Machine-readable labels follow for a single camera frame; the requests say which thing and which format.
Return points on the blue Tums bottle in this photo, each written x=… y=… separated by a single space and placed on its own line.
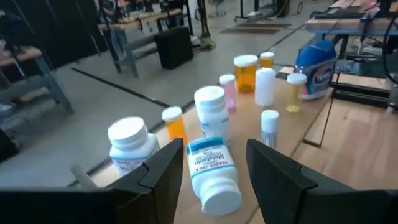
x=317 y=68

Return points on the blue-grey metal table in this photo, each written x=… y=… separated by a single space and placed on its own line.
x=342 y=25

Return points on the wooden workbench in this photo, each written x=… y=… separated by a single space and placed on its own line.
x=140 y=18

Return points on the slim white tube yellow label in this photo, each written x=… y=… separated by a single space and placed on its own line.
x=270 y=127

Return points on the small orange pill bottle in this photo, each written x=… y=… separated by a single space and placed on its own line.
x=267 y=59
x=175 y=124

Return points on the black floor mat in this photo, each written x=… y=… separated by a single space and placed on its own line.
x=252 y=29

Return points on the purple-pink pill vial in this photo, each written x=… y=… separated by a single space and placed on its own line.
x=229 y=90

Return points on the wooden shelf with black frame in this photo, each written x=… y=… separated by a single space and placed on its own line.
x=248 y=124

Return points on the black box speaker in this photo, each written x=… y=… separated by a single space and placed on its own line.
x=174 y=46

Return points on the grey metal workbench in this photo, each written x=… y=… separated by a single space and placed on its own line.
x=46 y=82

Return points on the white melatonin bottle teal bands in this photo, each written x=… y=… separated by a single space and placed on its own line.
x=130 y=143
x=214 y=177

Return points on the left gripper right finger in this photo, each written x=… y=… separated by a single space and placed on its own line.
x=286 y=193

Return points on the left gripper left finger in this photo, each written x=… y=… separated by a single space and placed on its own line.
x=152 y=193

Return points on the black aluminium table frame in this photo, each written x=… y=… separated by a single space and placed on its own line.
x=360 y=93

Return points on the clear yellow pill bottle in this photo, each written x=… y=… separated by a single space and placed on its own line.
x=296 y=91

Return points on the large orange pill bottle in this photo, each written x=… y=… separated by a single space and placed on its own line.
x=245 y=74

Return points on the white bottle light-blue label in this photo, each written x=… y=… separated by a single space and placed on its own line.
x=212 y=112

